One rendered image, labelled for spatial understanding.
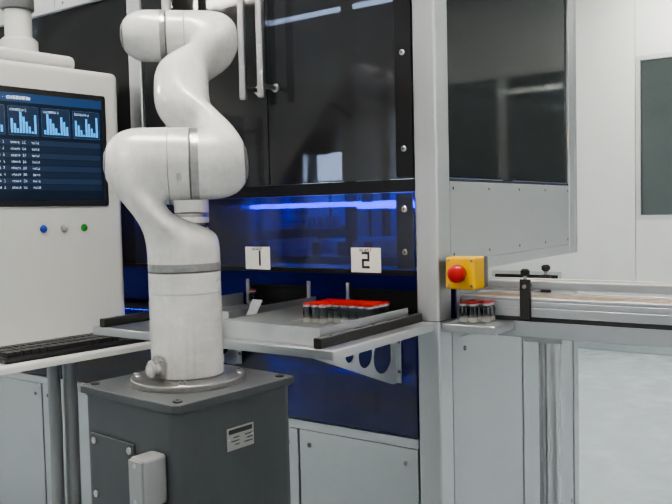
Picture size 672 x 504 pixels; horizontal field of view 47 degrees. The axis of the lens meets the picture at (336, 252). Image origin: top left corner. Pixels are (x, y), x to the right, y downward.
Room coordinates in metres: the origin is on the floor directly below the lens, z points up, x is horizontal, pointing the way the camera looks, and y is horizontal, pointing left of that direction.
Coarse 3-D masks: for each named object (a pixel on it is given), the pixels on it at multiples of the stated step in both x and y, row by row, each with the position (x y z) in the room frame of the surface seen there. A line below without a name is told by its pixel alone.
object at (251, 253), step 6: (246, 252) 2.08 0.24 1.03; (252, 252) 2.07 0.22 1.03; (258, 252) 2.06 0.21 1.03; (264, 252) 2.05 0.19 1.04; (246, 258) 2.08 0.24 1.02; (252, 258) 2.07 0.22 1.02; (258, 258) 2.06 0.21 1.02; (264, 258) 2.05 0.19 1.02; (246, 264) 2.08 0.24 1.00; (252, 264) 2.07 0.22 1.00; (258, 264) 2.06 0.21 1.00; (264, 264) 2.05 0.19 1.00
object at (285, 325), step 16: (224, 320) 1.63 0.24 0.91; (240, 320) 1.68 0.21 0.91; (256, 320) 1.73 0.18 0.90; (272, 320) 1.77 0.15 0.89; (288, 320) 1.82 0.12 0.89; (352, 320) 1.58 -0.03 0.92; (368, 320) 1.63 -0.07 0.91; (384, 320) 1.68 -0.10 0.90; (224, 336) 1.63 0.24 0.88; (240, 336) 1.61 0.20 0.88; (256, 336) 1.58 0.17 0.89; (272, 336) 1.56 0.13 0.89; (288, 336) 1.53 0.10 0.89; (304, 336) 1.51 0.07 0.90; (320, 336) 1.49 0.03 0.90
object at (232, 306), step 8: (224, 296) 2.14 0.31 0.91; (232, 296) 2.16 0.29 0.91; (240, 296) 2.19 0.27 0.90; (224, 304) 2.13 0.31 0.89; (232, 304) 2.16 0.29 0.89; (240, 304) 2.19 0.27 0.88; (248, 304) 2.19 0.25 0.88; (272, 304) 1.90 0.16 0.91; (280, 304) 1.93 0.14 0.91; (288, 304) 1.96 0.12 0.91; (296, 304) 1.98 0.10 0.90; (224, 312) 1.78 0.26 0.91; (232, 312) 1.79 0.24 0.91; (240, 312) 1.81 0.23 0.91
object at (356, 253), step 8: (352, 248) 1.89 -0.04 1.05; (360, 248) 1.88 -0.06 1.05; (368, 248) 1.86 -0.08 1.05; (376, 248) 1.85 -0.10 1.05; (352, 256) 1.89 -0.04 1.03; (360, 256) 1.88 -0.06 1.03; (376, 256) 1.85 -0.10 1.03; (352, 264) 1.89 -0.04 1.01; (360, 264) 1.88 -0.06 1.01; (368, 264) 1.86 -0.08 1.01; (376, 264) 1.85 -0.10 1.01; (368, 272) 1.86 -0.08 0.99; (376, 272) 1.85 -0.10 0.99
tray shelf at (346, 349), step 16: (128, 336) 1.76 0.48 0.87; (144, 336) 1.73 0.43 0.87; (368, 336) 1.59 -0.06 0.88; (384, 336) 1.59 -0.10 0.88; (400, 336) 1.64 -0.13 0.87; (272, 352) 1.52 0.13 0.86; (288, 352) 1.50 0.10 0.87; (304, 352) 1.48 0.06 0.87; (320, 352) 1.45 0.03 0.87; (336, 352) 1.45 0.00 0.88; (352, 352) 1.49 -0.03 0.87
